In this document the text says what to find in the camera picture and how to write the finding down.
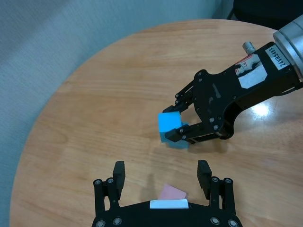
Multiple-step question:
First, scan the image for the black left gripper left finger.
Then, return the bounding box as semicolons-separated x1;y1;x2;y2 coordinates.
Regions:
93;160;125;212

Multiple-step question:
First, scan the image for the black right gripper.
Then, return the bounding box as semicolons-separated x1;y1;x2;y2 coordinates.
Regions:
162;42;303;144

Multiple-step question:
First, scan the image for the pink cube block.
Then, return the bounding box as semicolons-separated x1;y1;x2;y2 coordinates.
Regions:
158;183;189;201

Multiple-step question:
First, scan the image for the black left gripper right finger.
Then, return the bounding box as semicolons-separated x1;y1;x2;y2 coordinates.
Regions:
196;160;234;211

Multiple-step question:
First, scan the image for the black chair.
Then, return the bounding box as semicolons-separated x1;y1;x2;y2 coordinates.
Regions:
228;0;303;30

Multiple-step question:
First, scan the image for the blue cube block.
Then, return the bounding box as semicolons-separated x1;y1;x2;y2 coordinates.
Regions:
160;122;190;150
157;111;182;134

